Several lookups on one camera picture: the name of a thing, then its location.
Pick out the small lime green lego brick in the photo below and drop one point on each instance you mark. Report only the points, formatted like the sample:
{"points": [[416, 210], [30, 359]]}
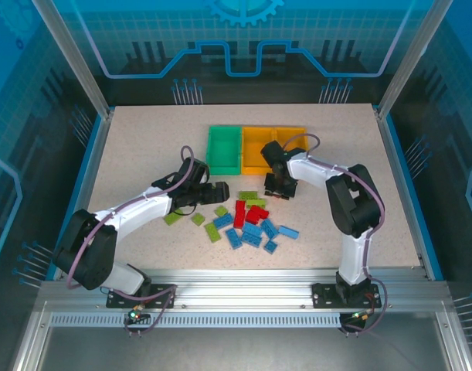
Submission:
{"points": [[221, 211], [198, 218]]}

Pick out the long red lego brick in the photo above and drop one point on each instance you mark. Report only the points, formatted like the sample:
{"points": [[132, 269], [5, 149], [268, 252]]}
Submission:
{"points": [[239, 214]]}

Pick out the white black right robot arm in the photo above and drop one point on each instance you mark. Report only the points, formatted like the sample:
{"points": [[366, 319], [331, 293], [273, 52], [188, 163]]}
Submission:
{"points": [[351, 247]]}

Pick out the green plastic bin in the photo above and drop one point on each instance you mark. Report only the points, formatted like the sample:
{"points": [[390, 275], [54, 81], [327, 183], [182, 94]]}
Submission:
{"points": [[224, 148]]}

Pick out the small blue lego brick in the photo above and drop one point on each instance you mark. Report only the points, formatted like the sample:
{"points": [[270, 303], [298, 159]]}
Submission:
{"points": [[271, 246]]}

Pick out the aluminium frame rail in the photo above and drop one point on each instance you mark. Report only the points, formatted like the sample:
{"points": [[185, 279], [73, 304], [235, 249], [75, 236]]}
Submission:
{"points": [[243, 288]]}

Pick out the aluminium side rail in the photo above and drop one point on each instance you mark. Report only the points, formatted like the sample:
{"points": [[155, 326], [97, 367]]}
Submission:
{"points": [[403, 185], [89, 174]]}

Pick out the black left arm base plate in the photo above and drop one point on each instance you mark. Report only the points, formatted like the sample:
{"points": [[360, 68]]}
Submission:
{"points": [[162, 295]]}

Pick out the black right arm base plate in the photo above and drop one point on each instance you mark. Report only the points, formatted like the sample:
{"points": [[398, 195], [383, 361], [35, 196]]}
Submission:
{"points": [[324, 295]]}

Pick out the aluminium frame post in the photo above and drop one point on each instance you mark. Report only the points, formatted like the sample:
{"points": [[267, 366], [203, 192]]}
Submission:
{"points": [[413, 58], [77, 58]]}

